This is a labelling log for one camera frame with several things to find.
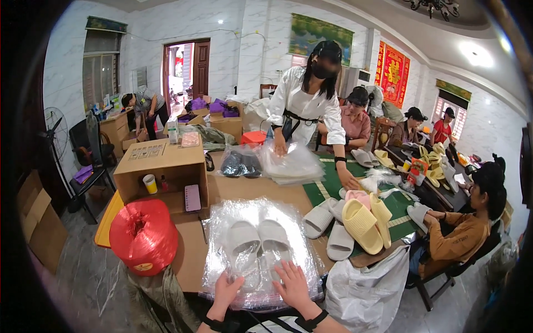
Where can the person's left hand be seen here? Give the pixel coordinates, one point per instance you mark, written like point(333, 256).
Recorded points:
point(222, 297)

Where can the person's right hand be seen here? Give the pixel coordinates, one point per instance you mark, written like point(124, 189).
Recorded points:
point(297, 293)

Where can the pile of clear plastic bags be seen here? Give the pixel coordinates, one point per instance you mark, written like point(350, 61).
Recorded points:
point(266, 208)

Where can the black wrist band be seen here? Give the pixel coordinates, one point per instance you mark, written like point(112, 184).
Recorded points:
point(311, 321)
point(214, 324)

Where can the person's body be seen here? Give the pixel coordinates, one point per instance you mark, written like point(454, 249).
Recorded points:
point(270, 327)

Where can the white slipper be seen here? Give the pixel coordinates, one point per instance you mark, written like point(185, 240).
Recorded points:
point(416, 214)
point(335, 206)
point(316, 220)
point(274, 239)
point(242, 241)
point(339, 243)

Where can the olive cloth bag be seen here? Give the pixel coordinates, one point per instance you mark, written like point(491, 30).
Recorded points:
point(162, 299)

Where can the white plastic bag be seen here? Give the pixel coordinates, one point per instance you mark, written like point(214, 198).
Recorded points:
point(366, 287)

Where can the yellow slipper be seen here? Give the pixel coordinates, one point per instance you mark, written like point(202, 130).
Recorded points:
point(382, 214)
point(361, 224)
point(384, 159)

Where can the red twine roll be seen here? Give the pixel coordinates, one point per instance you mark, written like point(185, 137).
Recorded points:
point(143, 237)

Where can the pink phone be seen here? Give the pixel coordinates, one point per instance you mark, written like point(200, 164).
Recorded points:
point(193, 197)

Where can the cardboard sheet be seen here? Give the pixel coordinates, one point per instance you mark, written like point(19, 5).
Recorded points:
point(245, 189)

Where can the pink slipper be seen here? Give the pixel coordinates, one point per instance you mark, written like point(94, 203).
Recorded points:
point(357, 196)

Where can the green table mat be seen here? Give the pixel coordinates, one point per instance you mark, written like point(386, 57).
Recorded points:
point(333, 181)

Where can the stack of clear bags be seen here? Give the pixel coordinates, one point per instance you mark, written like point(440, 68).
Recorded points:
point(295, 166)

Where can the small red bottle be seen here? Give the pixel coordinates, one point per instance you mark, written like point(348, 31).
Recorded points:
point(164, 184)

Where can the bagged black slippers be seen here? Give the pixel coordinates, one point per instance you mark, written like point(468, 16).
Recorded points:
point(240, 164)

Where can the yellow paper cup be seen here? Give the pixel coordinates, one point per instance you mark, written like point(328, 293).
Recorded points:
point(150, 184)

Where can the black sandal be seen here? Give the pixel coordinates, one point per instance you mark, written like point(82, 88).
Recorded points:
point(209, 161)

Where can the yellow board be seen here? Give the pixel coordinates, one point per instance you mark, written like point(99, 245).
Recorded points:
point(109, 220)

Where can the crumpled clear bags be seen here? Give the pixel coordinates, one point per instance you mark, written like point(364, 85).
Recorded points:
point(377, 179)

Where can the beige slipper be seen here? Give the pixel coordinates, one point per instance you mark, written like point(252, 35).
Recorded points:
point(361, 157)

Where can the open cardboard box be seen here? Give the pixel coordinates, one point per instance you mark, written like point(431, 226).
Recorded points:
point(160, 160)

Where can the black wooden chair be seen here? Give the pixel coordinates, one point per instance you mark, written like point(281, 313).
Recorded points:
point(454, 270)

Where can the pink patterned phone case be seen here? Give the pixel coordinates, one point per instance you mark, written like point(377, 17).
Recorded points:
point(190, 140)

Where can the red plastic stool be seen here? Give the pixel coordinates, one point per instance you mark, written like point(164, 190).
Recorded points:
point(253, 137)

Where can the green cloth heap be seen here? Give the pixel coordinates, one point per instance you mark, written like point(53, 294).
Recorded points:
point(212, 135)

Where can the dark wooden table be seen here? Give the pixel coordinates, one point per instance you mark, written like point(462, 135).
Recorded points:
point(437, 195)

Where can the red snack packet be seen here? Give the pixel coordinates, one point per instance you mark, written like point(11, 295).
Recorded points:
point(417, 170)

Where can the white green carton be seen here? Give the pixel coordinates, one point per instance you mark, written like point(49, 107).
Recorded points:
point(173, 131)

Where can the cartons with purple bags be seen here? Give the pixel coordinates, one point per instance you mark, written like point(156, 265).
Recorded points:
point(225, 120)

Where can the large white sack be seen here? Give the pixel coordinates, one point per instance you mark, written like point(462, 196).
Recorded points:
point(256, 114)

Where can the purple cloth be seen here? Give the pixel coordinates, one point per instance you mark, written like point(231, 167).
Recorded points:
point(83, 174)

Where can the pile of yellow slippers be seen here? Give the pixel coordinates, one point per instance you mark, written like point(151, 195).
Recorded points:
point(433, 162)

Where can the wooden desk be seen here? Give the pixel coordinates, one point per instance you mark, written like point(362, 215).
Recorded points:
point(115, 131)

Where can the white air conditioner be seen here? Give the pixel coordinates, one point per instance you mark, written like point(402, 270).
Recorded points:
point(359, 79)

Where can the wooden door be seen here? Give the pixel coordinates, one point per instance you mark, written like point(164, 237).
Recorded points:
point(201, 68)

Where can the black floor fan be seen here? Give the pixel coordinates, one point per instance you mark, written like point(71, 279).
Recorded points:
point(56, 131)

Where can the window with green valance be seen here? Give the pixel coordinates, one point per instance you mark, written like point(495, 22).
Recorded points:
point(452, 108)
point(102, 62)

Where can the green landscape painting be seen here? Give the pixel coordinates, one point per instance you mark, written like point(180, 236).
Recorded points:
point(320, 35)

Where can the black chandelier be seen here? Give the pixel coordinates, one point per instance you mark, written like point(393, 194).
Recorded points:
point(433, 7)

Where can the red wall hanging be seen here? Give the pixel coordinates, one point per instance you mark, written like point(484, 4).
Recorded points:
point(393, 75)

